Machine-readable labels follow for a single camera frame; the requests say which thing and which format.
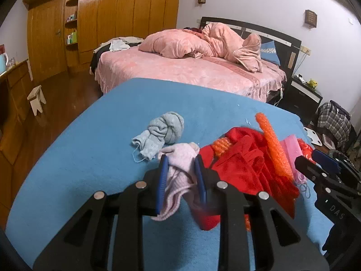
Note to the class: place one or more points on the orange foam net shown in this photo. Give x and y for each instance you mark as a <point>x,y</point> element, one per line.
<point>278,155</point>

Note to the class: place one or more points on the black lined trash bin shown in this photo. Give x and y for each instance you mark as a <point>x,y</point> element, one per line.
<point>342,158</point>

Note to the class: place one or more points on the red plastic bag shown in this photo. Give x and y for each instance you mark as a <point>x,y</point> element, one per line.
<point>306,149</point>

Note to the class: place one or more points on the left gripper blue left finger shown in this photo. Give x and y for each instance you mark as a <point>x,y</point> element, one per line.
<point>107,230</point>

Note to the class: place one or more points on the pink face mask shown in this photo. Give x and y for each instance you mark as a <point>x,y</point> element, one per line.
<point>293,150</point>

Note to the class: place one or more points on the blue table cloth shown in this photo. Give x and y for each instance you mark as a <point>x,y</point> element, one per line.
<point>94,153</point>

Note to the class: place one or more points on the black nightstand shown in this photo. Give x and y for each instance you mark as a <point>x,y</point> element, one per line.
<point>301,100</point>

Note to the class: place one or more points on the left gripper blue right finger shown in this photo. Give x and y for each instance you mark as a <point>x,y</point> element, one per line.
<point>257,221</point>

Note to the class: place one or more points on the white step stool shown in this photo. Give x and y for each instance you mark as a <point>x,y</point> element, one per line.
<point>36,98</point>

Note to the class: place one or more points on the grey sock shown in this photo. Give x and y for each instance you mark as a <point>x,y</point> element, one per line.
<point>165,129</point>

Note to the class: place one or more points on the pink sock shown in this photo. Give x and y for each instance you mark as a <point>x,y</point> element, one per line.
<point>181,179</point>

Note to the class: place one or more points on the light blue kettle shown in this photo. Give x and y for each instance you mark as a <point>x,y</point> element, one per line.
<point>4,59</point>

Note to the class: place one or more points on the clothes pile on bed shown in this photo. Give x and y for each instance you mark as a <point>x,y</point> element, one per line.
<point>120,43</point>

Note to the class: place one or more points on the wooden wardrobe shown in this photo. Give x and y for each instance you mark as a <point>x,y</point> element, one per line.
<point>63,33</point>

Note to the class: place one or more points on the pink bed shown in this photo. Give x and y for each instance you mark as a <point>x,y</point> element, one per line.
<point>114,68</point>

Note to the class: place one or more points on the right wall lamp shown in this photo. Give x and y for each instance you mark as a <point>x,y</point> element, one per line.
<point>310,18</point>

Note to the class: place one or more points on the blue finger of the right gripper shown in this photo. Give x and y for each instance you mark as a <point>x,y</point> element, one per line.
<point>310,170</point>
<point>325,159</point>

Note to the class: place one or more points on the white bathroom scale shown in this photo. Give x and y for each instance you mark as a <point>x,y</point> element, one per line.
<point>315,140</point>

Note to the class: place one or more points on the pink quilt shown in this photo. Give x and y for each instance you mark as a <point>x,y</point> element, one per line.
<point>215,40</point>

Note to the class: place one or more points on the book on floor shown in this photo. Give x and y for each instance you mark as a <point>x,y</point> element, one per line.
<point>328,142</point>

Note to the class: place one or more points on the blue pillow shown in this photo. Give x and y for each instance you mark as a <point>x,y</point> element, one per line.
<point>269,52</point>

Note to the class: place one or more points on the yellow toy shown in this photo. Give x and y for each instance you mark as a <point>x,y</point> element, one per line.
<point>312,84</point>

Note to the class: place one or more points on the red cloth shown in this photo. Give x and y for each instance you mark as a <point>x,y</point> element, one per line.
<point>247,164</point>

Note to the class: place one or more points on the black headboard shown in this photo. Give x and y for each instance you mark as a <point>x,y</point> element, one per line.
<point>287,47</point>

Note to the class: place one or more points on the wooden side cabinet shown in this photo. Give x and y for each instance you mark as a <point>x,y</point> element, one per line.
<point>16,84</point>

